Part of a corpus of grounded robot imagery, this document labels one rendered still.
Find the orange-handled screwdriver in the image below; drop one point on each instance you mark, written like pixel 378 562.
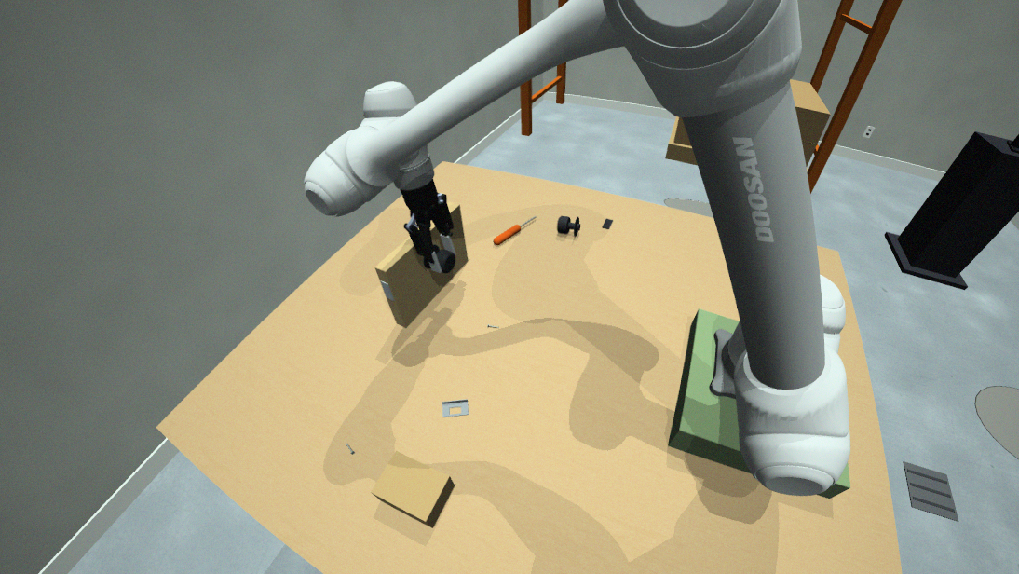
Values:
pixel 509 233

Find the tan rectangular box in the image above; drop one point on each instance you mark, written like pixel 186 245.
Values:
pixel 414 488

